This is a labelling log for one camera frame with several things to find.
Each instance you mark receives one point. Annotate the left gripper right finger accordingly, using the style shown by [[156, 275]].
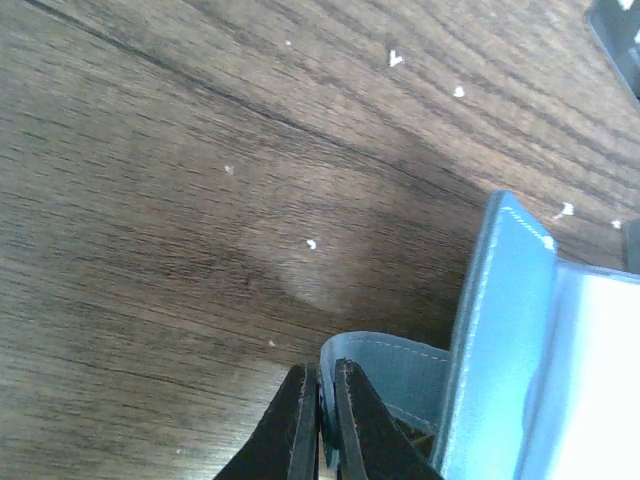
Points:
[[371, 445]]

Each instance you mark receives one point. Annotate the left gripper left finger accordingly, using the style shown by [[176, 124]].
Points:
[[285, 443]]

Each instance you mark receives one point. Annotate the teal leather card holder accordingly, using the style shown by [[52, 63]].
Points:
[[541, 379]]

